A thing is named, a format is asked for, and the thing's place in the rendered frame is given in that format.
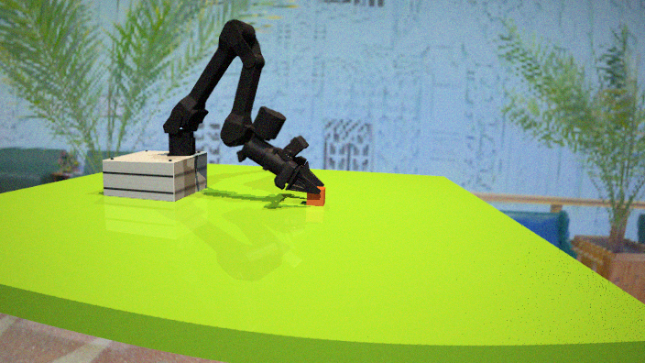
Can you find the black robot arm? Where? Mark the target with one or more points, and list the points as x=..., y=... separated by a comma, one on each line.
x=236, y=39

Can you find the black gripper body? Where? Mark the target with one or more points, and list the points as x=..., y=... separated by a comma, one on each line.
x=284, y=170

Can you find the orange-brown block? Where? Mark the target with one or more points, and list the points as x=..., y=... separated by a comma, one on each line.
x=316, y=199

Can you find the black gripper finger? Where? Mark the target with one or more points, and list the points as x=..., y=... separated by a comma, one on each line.
x=310, y=176
x=300, y=183

